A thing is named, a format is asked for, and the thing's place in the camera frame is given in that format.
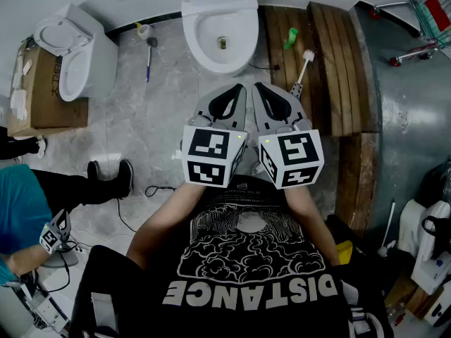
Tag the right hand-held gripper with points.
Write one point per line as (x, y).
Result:
(296, 153)

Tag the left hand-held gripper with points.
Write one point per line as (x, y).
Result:
(208, 153)

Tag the person's right forearm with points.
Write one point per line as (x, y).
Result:
(306, 217)

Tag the person's left forearm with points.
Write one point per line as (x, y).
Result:
(165, 217)

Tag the white toilet brush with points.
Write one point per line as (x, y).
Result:
(308, 56)

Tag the white toilet with black panel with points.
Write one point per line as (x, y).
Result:
(197, 48)

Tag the compact white toilet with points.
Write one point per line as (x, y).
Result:
(102, 65)

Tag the green plastic object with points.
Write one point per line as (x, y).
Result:
(290, 39)

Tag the wooden plank platform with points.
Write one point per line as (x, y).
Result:
(334, 83)

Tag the clear tape roll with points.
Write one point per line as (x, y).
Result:
(148, 34)

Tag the yellow box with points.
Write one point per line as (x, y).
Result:
(344, 252)

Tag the metal shopping cart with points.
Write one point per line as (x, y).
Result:
(423, 23)

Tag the white plastic bag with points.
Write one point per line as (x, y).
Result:
(410, 224)

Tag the black garbage bag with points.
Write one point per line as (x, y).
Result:
(440, 181)

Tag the brown cardboard box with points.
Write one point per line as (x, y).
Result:
(46, 111)

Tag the person's black printed T-shirt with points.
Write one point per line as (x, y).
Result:
(246, 312)

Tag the red cart panel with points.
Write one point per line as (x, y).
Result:
(438, 11)

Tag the white plastic casing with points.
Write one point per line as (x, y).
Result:
(433, 276)

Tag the white power strip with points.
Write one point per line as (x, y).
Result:
(49, 312)

